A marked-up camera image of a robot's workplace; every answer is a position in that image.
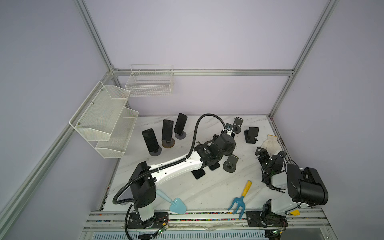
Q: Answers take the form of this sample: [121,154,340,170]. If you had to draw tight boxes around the white wire basket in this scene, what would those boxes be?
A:
[126,65,174,97]

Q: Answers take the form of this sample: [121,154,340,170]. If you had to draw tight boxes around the phone on grey round stand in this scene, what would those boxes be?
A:
[174,113,188,134]

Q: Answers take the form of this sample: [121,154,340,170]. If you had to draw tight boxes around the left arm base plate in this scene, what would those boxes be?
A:
[127,212,169,229]

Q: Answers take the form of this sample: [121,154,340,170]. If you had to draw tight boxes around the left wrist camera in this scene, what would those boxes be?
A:
[221,125,235,138]

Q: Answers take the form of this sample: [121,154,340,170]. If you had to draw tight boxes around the teal garden trowel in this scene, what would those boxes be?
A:
[156,189,187,215]

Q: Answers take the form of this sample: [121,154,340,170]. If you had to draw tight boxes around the blue yellow garden fork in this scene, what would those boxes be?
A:
[228,181,252,220]

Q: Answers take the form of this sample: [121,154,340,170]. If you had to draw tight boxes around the yellow tape measure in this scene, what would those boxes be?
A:
[290,210,300,216]

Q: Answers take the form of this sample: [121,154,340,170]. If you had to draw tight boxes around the aluminium front rail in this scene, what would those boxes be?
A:
[83,208,331,232]

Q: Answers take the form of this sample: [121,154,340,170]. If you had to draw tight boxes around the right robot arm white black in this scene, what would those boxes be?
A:
[255,147,329,216]

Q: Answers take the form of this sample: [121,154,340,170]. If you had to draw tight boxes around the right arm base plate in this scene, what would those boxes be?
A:
[246,200,288,228]

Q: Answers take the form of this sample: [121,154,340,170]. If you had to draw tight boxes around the black corrugated cable left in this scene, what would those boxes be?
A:
[112,113,226,240]

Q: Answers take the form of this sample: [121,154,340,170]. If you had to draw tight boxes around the white work glove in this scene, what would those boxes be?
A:
[261,135,283,157]

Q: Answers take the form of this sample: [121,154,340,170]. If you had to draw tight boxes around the phone on wooden-base stand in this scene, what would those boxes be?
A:
[162,119,174,142]

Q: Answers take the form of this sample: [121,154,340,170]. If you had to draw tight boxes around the white mesh two-tier shelf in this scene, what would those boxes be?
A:
[69,82,139,159]

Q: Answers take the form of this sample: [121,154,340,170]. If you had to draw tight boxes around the phone from stand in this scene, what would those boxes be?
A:
[209,163,220,171]
[191,169,206,180]
[225,123,233,132]

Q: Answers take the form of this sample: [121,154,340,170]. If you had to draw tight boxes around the grey round phone stand back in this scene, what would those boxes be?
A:
[175,131,187,140]

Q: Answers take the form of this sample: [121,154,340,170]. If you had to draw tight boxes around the black folding phone stand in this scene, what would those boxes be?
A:
[244,127,260,144]

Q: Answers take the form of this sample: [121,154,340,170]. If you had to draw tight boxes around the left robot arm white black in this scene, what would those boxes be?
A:
[130,133,236,222]

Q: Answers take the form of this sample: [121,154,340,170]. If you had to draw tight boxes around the grey round stand far left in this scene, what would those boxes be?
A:
[150,147,162,157]

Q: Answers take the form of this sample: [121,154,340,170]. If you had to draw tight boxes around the dark round stand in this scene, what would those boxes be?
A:
[232,117,244,134]
[223,155,239,173]

